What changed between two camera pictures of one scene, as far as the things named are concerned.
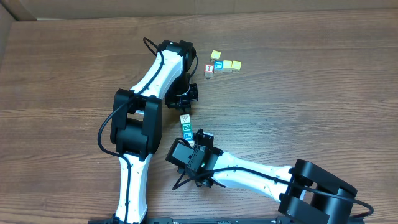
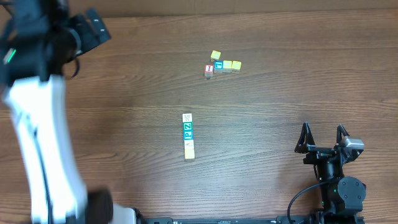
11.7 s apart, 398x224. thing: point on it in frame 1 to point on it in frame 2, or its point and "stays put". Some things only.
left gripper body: x=182 y=101 to x=94 y=29
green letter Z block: x=186 y=127 stays put
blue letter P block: x=188 y=135 stays put
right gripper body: x=203 y=140 to x=322 y=149
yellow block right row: x=236 y=66 stays put
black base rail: x=236 y=220 stays put
